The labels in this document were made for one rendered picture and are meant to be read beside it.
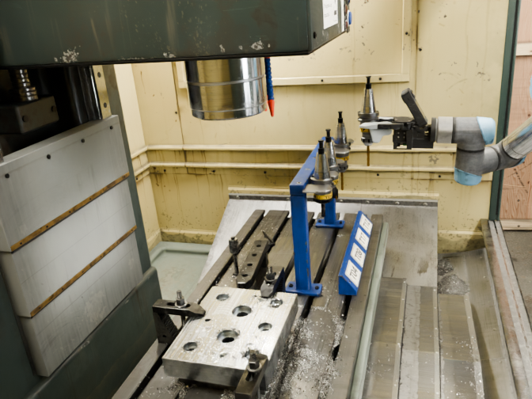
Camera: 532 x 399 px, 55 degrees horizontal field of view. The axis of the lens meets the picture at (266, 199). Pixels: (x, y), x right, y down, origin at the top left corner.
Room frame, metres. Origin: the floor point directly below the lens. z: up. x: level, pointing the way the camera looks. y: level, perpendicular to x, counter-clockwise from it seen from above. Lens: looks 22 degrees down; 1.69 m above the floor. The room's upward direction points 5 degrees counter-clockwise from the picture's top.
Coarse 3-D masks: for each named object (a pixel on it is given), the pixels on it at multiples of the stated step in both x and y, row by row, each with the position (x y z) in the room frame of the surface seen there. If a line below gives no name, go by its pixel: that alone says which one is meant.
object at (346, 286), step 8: (360, 216) 1.60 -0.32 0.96; (352, 232) 1.47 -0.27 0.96; (352, 240) 1.42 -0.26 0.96; (360, 248) 1.41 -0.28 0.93; (344, 256) 1.32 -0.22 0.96; (344, 264) 1.27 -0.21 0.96; (344, 272) 1.23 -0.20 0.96; (344, 280) 1.21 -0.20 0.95; (344, 288) 1.21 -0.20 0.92; (352, 288) 1.20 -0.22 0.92
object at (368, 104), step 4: (364, 88) 1.47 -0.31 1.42; (372, 88) 1.46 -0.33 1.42; (364, 92) 1.46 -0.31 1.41; (368, 92) 1.45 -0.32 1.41; (372, 92) 1.45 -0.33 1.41; (364, 96) 1.46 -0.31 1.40; (368, 96) 1.45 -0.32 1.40; (372, 96) 1.45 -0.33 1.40; (364, 100) 1.45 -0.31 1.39; (368, 100) 1.45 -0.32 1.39; (372, 100) 1.45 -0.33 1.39; (364, 104) 1.45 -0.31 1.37; (368, 104) 1.45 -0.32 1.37; (372, 104) 1.45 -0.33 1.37; (364, 108) 1.45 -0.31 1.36; (368, 108) 1.44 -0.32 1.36; (372, 108) 1.44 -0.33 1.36; (364, 112) 1.45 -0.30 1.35; (368, 112) 1.44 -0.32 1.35; (372, 112) 1.44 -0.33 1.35
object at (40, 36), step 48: (0, 0) 1.05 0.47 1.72; (48, 0) 1.02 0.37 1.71; (96, 0) 0.99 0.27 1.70; (144, 0) 0.96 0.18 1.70; (192, 0) 0.93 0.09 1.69; (240, 0) 0.90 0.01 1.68; (288, 0) 0.88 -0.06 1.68; (0, 48) 1.06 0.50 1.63; (48, 48) 1.03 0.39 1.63; (96, 48) 0.99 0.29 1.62; (144, 48) 0.96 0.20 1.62; (192, 48) 0.93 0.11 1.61; (240, 48) 0.90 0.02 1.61; (288, 48) 0.88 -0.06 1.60
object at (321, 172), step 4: (316, 156) 1.28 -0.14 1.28; (320, 156) 1.27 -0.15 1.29; (324, 156) 1.27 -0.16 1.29; (316, 160) 1.28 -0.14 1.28; (320, 160) 1.27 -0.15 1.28; (324, 160) 1.27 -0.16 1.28; (316, 164) 1.28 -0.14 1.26; (320, 164) 1.27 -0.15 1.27; (324, 164) 1.27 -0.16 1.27; (328, 164) 1.28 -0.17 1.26; (316, 168) 1.28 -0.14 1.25; (320, 168) 1.27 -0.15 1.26; (324, 168) 1.27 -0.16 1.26; (328, 168) 1.28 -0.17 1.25; (316, 172) 1.27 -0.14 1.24; (320, 172) 1.27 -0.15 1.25; (324, 172) 1.27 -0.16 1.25; (328, 172) 1.27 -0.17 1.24; (316, 176) 1.27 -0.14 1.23; (320, 176) 1.27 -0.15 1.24; (324, 176) 1.26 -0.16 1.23; (328, 176) 1.27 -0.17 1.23
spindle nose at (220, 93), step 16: (192, 64) 0.99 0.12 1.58; (208, 64) 0.97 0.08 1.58; (224, 64) 0.97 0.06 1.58; (240, 64) 0.98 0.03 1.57; (256, 64) 1.00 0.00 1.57; (192, 80) 1.00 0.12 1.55; (208, 80) 0.97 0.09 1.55; (224, 80) 0.97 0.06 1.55; (240, 80) 0.97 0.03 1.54; (256, 80) 1.00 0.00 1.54; (192, 96) 1.00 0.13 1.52; (208, 96) 0.97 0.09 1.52; (224, 96) 0.97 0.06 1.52; (240, 96) 0.97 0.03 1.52; (256, 96) 0.99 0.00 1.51; (192, 112) 1.02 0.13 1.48; (208, 112) 0.98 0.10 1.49; (224, 112) 0.97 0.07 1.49; (240, 112) 0.97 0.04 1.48; (256, 112) 0.99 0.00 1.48
